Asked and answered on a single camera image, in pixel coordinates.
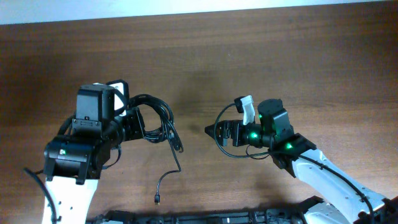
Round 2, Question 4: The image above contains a black cable bundle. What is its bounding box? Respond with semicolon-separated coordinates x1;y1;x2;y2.
127;93;185;154

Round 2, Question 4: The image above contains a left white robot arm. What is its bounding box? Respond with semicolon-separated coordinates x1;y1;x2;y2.
42;80;144;223

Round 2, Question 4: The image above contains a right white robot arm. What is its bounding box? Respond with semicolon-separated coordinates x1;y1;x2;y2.
205;95;397;223

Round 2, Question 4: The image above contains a right camera black cable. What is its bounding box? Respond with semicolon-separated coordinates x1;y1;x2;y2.
213;103;376;224

